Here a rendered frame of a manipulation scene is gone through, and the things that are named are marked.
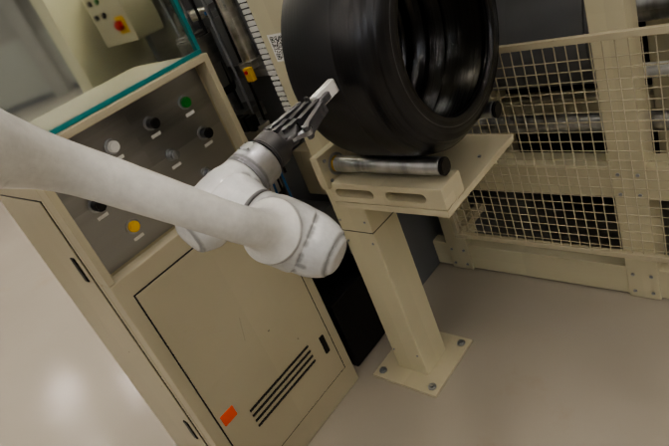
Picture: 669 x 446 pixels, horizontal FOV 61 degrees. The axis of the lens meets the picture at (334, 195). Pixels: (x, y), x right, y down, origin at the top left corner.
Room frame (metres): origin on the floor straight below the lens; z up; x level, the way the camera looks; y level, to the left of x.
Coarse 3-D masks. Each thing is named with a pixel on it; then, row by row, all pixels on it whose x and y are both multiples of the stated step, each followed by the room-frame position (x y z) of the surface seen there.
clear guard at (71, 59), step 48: (0, 0) 1.36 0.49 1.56; (48, 0) 1.42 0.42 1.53; (96, 0) 1.49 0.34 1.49; (144, 0) 1.57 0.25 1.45; (0, 48) 1.33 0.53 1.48; (48, 48) 1.39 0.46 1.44; (96, 48) 1.45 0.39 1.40; (144, 48) 1.53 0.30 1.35; (192, 48) 1.61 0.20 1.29; (0, 96) 1.29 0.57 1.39; (48, 96) 1.35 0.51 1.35; (96, 96) 1.41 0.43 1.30
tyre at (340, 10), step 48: (288, 0) 1.28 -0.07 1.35; (336, 0) 1.16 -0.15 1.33; (384, 0) 1.13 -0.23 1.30; (432, 0) 1.56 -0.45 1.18; (480, 0) 1.38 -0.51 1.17; (288, 48) 1.24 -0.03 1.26; (336, 48) 1.13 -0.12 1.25; (384, 48) 1.10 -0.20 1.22; (432, 48) 1.56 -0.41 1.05; (480, 48) 1.44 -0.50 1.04; (336, 96) 1.15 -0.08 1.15; (384, 96) 1.10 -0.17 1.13; (432, 96) 1.49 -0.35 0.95; (480, 96) 1.27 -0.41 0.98; (336, 144) 1.28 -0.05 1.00; (384, 144) 1.16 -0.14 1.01; (432, 144) 1.16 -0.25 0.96
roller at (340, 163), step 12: (336, 156) 1.41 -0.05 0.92; (348, 156) 1.38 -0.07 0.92; (360, 156) 1.35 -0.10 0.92; (372, 156) 1.32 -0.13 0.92; (384, 156) 1.29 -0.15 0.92; (396, 156) 1.26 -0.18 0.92; (408, 156) 1.24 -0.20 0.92; (420, 156) 1.21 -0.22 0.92; (432, 156) 1.19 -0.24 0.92; (444, 156) 1.17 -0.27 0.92; (336, 168) 1.39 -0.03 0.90; (348, 168) 1.36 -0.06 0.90; (360, 168) 1.33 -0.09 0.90; (372, 168) 1.30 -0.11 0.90; (384, 168) 1.27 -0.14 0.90; (396, 168) 1.24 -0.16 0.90; (408, 168) 1.21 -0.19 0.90; (420, 168) 1.19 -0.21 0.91; (432, 168) 1.16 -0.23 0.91; (444, 168) 1.16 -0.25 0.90
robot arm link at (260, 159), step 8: (248, 144) 0.98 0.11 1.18; (256, 144) 0.97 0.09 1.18; (240, 152) 0.96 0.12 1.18; (248, 152) 0.96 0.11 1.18; (256, 152) 0.95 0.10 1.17; (264, 152) 0.96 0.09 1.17; (272, 152) 0.97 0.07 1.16; (240, 160) 0.94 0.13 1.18; (248, 160) 0.94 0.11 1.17; (256, 160) 0.94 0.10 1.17; (264, 160) 0.95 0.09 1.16; (272, 160) 0.95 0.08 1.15; (256, 168) 0.93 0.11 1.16; (264, 168) 0.94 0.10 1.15; (272, 168) 0.95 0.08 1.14; (280, 168) 0.96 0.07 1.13; (264, 176) 0.93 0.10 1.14; (272, 176) 0.94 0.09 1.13; (264, 184) 0.93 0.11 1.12; (272, 184) 0.96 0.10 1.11
